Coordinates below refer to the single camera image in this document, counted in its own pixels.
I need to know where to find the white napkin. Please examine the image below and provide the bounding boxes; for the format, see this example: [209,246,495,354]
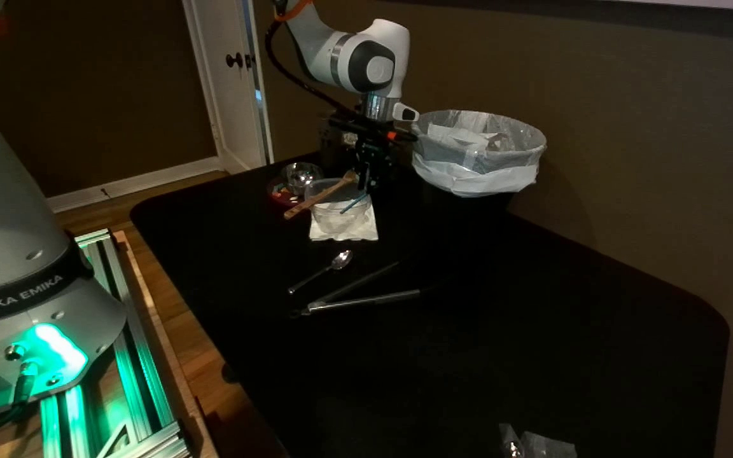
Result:
[309,193,380,242]

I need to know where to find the blue pen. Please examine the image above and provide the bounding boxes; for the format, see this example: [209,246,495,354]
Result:
[339,192,370,216]

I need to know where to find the trash bin with white bag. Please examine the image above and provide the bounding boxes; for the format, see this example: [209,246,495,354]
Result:
[410,109,547,212]

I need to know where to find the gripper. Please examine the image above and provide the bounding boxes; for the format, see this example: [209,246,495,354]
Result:
[353,136,396,193]

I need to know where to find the clear plastic bag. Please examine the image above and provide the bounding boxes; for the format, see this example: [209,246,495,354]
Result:
[498,422,578,458]

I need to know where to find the metal spoon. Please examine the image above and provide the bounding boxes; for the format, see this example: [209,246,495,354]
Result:
[286,249,354,295]

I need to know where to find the white door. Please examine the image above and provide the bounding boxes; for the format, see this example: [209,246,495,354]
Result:
[181,0,274,175]

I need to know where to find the metal tongs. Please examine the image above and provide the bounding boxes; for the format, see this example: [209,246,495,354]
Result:
[290,260,432,318]

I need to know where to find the red dish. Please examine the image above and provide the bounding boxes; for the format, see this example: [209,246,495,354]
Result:
[267,175,307,208]

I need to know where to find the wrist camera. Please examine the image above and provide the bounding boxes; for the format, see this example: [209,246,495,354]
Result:
[327,113,419,143]

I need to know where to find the clear bowl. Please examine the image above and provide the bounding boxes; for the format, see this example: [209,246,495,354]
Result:
[303,177,373,237]

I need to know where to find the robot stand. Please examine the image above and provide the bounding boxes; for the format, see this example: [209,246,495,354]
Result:
[0,229,217,458]

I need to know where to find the wooden spoon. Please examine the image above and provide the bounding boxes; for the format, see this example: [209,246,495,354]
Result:
[283,170,360,221]

